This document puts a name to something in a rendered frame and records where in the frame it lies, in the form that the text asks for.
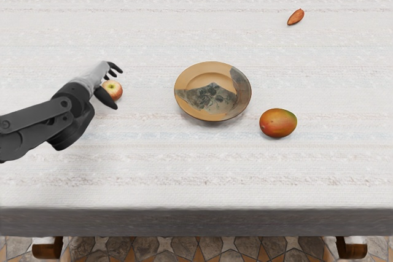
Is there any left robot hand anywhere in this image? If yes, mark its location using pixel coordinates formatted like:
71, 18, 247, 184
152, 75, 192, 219
72, 61, 124, 110

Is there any brown patterned plate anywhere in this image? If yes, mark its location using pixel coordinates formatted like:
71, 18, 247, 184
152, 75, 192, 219
174, 61, 252, 123

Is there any small red yellow apple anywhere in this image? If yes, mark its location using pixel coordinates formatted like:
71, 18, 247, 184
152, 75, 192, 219
101, 80, 123, 102

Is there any red orange mango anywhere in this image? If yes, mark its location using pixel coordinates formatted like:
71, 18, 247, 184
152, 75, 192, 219
259, 107, 298, 139

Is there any small brown almond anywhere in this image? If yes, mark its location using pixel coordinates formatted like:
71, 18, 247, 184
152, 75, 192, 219
287, 9, 305, 26

